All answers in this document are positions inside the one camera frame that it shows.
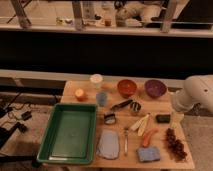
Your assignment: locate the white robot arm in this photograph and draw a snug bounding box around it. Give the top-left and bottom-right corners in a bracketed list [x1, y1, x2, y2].
[171, 75, 213, 113]

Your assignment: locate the blue plastic cup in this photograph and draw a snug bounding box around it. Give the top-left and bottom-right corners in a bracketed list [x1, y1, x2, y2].
[96, 92, 107, 107]

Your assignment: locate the white paper cup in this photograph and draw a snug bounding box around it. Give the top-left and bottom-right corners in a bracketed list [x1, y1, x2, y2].
[90, 74, 103, 89]

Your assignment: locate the small metal cup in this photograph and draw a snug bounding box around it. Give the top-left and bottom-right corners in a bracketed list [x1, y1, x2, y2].
[130, 101, 141, 116]

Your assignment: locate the orange bowl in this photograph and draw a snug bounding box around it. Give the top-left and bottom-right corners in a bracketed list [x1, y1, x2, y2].
[117, 79, 137, 98]

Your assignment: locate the orange fruit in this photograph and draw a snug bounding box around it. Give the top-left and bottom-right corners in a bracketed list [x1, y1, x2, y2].
[74, 88, 87, 101]

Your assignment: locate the purple bowl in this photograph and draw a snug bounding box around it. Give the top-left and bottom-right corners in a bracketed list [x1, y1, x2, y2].
[144, 79, 167, 98]

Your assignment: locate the peeled banana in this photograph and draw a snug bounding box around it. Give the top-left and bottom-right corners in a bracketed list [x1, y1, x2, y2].
[130, 114, 150, 136]

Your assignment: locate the green plastic tray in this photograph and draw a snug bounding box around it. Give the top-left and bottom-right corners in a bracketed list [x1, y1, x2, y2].
[37, 103, 97, 165]

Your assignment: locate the black rectangular block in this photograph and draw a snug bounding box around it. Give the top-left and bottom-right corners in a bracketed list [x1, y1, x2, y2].
[156, 114, 170, 123]

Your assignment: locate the orange carrot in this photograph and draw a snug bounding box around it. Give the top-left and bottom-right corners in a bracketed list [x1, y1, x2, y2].
[142, 129, 158, 148]

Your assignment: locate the blue sponge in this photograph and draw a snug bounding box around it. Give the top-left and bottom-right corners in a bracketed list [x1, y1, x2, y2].
[137, 146, 160, 162]

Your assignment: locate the bunch of red grapes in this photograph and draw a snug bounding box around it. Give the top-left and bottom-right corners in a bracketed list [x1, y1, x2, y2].
[166, 128, 187, 161]

